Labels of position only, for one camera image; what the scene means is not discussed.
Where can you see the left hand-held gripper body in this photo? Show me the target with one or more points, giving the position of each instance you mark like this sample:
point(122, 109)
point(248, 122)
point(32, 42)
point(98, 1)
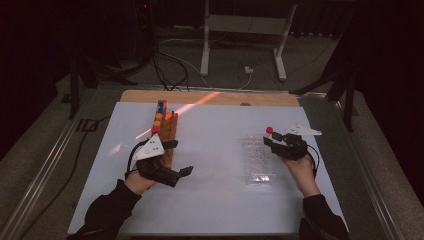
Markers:
point(151, 150)

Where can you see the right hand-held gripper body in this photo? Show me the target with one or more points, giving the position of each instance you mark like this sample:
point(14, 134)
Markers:
point(293, 146)

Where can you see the wooden test tube rack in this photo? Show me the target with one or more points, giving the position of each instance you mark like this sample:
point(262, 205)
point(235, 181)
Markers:
point(170, 128)

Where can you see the clear plastic test tube rack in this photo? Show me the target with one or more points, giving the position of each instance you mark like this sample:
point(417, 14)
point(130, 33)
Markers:
point(258, 160)

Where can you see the blue cap test tube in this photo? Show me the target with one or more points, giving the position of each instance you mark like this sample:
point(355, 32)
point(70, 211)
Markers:
point(160, 110)
point(161, 104)

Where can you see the person's right hand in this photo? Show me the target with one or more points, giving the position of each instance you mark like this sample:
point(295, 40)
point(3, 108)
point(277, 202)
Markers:
point(303, 178)

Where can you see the person's left hand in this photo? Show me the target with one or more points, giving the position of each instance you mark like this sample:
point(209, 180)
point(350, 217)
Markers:
point(138, 185)

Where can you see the white table board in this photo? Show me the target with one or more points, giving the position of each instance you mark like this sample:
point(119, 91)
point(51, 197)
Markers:
point(213, 186)

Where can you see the wooden board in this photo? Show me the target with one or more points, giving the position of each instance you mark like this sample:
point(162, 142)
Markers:
point(266, 99)

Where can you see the black metal stand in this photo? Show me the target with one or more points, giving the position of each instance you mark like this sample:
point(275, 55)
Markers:
point(75, 86)
point(348, 100)

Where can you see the white power plug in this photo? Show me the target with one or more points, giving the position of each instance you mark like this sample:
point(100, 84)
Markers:
point(248, 69)

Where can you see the aluminium rail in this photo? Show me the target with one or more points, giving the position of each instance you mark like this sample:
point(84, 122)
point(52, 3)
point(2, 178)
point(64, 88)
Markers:
point(43, 173)
point(366, 173)

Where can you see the white metal desk frame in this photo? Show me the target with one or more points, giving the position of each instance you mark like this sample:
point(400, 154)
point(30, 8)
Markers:
point(243, 24)

